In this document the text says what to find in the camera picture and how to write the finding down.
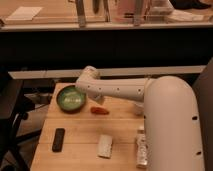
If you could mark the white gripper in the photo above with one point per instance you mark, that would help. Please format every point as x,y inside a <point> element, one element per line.
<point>96,97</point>

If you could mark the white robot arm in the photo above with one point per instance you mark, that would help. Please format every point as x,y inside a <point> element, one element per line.
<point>172,122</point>

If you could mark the green ceramic bowl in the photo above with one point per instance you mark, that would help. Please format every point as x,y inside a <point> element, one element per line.
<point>70,99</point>

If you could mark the white sponge block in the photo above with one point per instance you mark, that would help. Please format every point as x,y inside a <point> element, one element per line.
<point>105,146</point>

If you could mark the black remote control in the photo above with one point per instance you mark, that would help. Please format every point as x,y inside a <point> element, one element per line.
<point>58,140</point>

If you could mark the white plastic bottle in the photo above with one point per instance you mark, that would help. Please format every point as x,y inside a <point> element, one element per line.
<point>141,157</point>

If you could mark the black office chair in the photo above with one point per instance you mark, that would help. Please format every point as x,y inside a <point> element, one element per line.
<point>14,108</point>

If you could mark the white paper sheet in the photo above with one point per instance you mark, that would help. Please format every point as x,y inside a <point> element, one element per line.
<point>23,13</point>

